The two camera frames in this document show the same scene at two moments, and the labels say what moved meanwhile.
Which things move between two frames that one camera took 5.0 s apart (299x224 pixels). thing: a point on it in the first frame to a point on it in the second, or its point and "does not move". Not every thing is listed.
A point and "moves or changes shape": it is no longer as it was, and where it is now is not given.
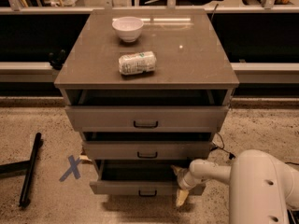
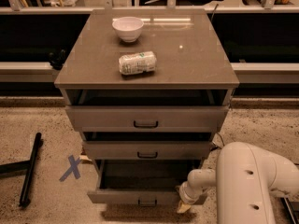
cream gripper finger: x=178 y=171 to x=178 y=188
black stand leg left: x=23 y=166 does not move
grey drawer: x=140 y=178 moves or changes shape
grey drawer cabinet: x=147 y=90 does not move
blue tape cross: x=73 y=168 does not move
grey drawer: x=151 y=149 does not move
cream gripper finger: x=181 y=196 to x=182 y=207
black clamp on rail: x=57 y=58 does not move
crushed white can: x=137 y=63 does not move
